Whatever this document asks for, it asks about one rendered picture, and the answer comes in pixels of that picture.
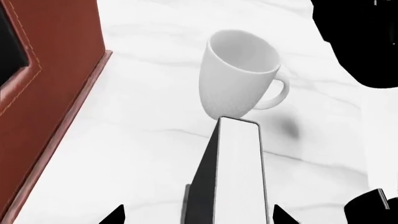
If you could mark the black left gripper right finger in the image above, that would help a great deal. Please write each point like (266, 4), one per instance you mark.
(282, 217)

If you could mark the white ceramic mug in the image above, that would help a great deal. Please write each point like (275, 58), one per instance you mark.
(236, 74)

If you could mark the black-covered white book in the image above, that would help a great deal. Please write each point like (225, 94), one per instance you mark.
(239, 172)

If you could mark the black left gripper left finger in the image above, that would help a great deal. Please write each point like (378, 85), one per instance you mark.
(116, 217)

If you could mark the brown leather caddy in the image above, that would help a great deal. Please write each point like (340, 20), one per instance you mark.
(46, 93)

